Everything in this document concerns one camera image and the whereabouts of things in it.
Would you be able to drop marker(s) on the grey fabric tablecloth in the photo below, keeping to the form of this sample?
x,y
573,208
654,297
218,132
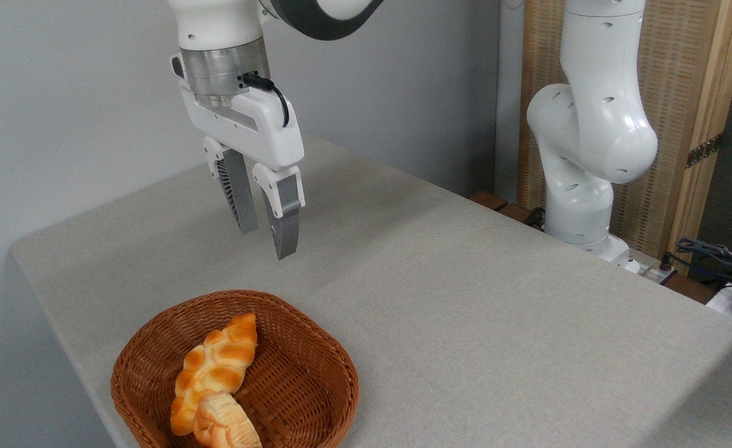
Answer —
x,y
465,311

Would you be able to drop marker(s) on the metal screen hinge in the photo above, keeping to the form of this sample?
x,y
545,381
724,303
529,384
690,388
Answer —
x,y
704,150

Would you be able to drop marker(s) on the brown wicker basket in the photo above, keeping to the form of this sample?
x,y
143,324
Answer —
x,y
303,386

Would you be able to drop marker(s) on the long braided bread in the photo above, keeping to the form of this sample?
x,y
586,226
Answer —
x,y
216,367

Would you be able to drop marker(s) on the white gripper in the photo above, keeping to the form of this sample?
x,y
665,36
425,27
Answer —
x,y
260,127

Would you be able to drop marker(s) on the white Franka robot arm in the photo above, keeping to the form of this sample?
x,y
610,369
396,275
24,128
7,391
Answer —
x,y
589,124

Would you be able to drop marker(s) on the woven screen with wooden frame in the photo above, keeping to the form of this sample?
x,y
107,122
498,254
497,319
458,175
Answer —
x,y
670,93

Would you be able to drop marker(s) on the black plug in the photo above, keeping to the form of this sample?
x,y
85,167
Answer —
x,y
535,218

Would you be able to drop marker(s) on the round flower-shaped bread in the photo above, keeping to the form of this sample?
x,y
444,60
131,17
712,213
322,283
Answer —
x,y
222,423

